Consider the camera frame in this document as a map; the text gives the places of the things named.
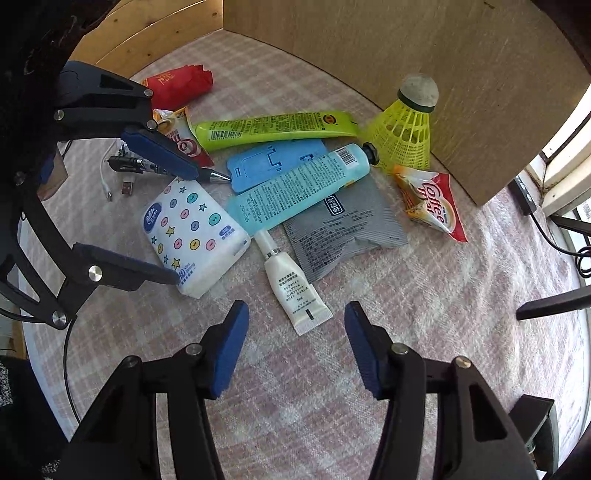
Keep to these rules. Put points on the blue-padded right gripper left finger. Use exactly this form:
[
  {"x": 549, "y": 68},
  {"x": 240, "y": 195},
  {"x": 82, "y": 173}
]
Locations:
[{"x": 117, "y": 439}]

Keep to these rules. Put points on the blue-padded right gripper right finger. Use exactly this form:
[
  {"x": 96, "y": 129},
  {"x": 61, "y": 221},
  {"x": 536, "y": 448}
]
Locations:
[{"x": 476, "y": 438}]

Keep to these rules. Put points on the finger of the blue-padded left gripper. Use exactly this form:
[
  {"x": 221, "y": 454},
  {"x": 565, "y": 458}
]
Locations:
[
  {"x": 160, "y": 150},
  {"x": 111, "y": 269}
]

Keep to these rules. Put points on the black gel pen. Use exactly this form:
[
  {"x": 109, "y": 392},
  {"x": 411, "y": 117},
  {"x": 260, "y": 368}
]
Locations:
[{"x": 123, "y": 164}]

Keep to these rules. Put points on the green-yellow tube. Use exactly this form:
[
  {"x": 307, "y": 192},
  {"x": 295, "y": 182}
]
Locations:
[{"x": 221, "y": 134}]

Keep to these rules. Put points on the red fabric pouch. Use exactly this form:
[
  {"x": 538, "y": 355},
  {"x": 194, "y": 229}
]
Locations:
[{"x": 174, "y": 89}]

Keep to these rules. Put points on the wooden side board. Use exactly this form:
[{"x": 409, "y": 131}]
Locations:
[{"x": 136, "y": 33}]

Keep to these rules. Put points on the blue plastic phone stand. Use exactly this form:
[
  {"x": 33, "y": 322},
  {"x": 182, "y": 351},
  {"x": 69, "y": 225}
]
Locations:
[{"x": 264, "y": 162}]

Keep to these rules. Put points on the white patterned tissue pack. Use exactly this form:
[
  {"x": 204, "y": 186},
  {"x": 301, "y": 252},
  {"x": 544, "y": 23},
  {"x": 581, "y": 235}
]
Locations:
[{"x": 193, "y": 236}]

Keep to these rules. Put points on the light blue hand cream tube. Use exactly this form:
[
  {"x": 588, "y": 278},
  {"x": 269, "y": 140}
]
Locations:
[{"x": 275, "y": 201}]

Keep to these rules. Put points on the small white cream tube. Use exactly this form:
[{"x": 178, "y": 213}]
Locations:
[{"x": 298, "y": 297}]

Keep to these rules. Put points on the grey foil packet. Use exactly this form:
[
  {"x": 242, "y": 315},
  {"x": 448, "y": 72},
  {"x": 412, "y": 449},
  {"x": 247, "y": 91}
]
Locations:
[{"x": 352, "y": 221}]

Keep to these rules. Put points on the yellow plastic shuttlecock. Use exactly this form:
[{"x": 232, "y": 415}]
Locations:
[{"x": 402, "y": 133}]

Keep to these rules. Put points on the red white coffee sachet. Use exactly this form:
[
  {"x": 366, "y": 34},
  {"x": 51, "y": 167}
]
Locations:
[{"x": 429, "y": 199}]

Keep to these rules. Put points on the wooden back board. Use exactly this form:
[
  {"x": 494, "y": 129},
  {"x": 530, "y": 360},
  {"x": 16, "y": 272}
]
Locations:
[{"x": 499, "y": 77}]

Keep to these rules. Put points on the black cable remote switch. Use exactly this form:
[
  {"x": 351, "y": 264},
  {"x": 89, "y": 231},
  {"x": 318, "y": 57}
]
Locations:
[{"x": 522, "y": 196}]

